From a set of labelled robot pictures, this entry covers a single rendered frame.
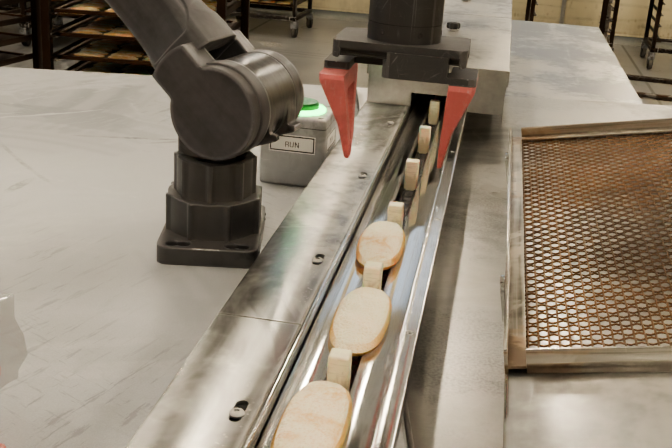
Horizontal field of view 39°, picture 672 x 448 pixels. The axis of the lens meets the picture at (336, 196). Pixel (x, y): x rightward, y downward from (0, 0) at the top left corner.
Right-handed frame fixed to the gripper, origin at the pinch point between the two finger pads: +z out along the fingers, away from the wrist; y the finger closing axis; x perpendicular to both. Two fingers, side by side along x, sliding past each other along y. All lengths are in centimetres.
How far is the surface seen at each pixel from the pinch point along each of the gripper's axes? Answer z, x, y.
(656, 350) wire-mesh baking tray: 1.7, -26.1, 17.2
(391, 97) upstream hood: 6.0, 45.3, -5.2
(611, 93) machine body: 11, 89, 28
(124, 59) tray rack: 40, 211, -109
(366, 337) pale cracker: 7.3, -18.6, 1.0
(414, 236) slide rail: 8.0, 2.3, 2.2
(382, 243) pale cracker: 7.1, -2.5, 0.0
